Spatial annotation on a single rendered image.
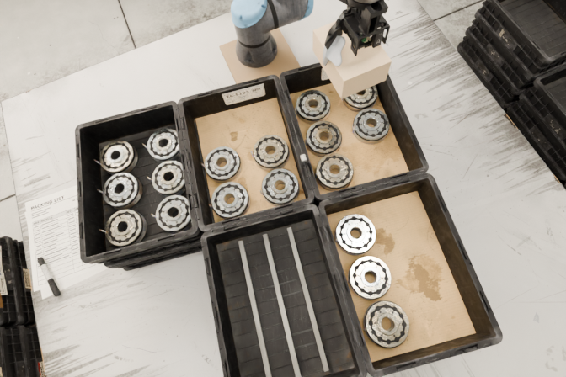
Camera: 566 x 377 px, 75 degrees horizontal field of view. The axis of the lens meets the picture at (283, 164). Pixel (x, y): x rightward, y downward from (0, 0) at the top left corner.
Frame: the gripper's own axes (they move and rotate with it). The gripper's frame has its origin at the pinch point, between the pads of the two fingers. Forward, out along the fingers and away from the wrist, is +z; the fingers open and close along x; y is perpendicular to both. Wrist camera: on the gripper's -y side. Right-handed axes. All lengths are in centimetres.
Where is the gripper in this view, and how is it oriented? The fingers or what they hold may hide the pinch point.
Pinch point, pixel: (350, 51)
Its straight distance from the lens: 93.0
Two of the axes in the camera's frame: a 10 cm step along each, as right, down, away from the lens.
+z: 0.7, 3.6, 9.3
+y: 4.0, 8.4, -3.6
